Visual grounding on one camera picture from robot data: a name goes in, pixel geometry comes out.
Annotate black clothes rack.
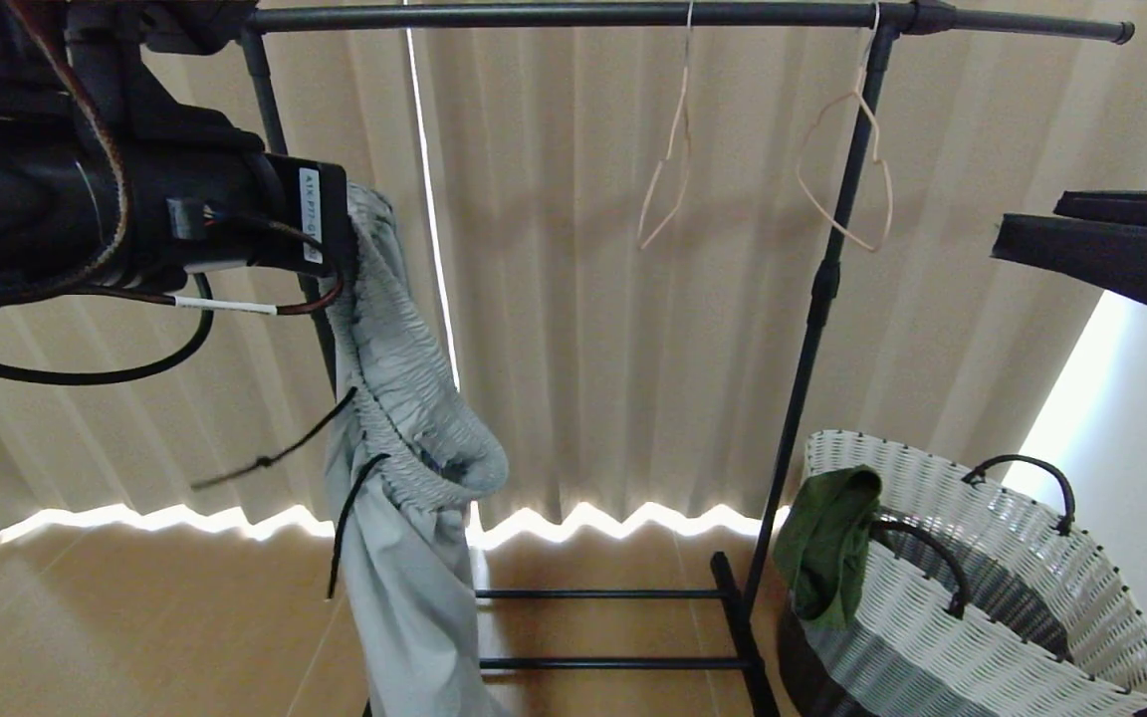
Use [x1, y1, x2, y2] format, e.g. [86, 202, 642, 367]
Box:
[140, 0, 1136, 717]

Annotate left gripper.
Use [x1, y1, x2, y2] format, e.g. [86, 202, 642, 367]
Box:
[86, 149, 356, 300]

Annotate black cable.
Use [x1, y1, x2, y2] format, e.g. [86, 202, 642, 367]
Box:
[0, 274, 217, 388]

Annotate pale grey shorts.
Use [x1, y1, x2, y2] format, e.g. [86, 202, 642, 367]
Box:
[190, 182, 513, 717]

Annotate beige curtain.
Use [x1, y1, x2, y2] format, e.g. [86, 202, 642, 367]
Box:
[0, 0, 1147, 547]

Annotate green garment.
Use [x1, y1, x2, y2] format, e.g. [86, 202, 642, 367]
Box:
[773, 465, 886, 631]

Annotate pink clothes hanger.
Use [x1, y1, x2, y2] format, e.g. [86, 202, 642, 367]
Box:
[795, 0, 896, 254]
[636, 0, 697, 251]

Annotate white laundry basket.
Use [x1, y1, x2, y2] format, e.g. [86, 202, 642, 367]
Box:
[776, 428, 1147, 717]

